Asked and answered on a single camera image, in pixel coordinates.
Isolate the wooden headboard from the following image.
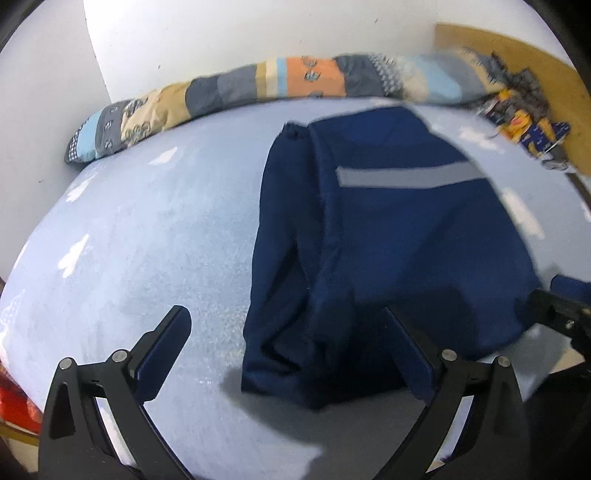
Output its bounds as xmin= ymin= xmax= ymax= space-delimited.
xmin=434 ymin=23 xmax=591 ymax=176

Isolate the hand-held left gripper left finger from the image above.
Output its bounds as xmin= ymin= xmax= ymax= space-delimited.
xmin=38 ymin=305 xmax=195 ymax=480

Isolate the patchwork rolled blanket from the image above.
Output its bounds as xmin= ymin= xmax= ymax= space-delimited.
xmin=65 ymin=52 xmax=497 ymax=164

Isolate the red object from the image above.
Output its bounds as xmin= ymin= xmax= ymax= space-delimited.
xmin=0 ymin=369 xmax=43 ymax=435

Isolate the navy blue work jacket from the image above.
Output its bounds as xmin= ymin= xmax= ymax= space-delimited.
xmin=240 ymin=105 xmax=543 ymax=411

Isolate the navy polka dot cloth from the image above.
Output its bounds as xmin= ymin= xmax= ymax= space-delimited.
xmin=522 ymin=117 xmax=573 ymax=158

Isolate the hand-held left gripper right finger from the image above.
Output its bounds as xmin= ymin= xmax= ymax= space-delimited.
xmin=374 ymin=305 xmax=532 ymax=480

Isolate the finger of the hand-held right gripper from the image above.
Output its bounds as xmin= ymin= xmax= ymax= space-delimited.
xmin=524 ymin=274 xmax=591 ymax=356

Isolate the floral yellow grey scarf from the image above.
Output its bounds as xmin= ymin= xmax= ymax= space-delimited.
xmin=475 ymin=51 xmax=555 ymax=144

